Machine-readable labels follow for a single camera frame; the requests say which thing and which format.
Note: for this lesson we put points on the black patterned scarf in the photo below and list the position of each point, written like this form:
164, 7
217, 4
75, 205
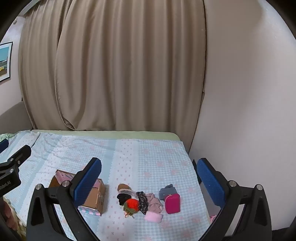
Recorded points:
141, 201

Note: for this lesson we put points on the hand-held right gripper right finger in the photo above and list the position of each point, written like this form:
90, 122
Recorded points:
210, 183

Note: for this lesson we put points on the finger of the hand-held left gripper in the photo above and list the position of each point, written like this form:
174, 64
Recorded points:
19, 154
3, 145

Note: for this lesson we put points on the orange knitted flower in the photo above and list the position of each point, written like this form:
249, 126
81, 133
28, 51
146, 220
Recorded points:
133, 204

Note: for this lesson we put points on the small pink object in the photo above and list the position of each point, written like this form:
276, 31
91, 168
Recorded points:
213, 219

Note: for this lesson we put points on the wall poster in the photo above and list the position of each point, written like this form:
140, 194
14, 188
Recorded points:
4, 62

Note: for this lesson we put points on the person's left hand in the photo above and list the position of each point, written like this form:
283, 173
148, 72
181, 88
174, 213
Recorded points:
9, 214

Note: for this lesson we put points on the grey knitted gloves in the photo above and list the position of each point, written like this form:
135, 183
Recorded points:
167, 191

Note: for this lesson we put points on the beige curtain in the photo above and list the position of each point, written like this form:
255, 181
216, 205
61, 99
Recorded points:
115, 69

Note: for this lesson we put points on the cardboard box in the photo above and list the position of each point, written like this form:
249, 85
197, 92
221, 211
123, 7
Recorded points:
94, 197

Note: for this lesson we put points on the light green mattress sheet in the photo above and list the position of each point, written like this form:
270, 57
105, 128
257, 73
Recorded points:
138, 135

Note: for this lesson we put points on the magenta zip pouch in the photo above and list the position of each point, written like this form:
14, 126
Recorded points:
172, 204

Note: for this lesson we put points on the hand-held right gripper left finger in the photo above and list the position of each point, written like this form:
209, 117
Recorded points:
89, 183

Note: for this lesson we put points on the light pink fluffy pouch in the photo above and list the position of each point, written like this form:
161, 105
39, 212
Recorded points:
152, 216

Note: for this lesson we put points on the pink printed cloth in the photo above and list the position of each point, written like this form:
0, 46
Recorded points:
153, 201

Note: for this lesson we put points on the black soft cloth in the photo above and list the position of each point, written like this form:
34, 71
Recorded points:
122, 198

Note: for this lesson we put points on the beige headboard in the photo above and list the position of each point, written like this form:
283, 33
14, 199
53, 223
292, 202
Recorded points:
13, 118

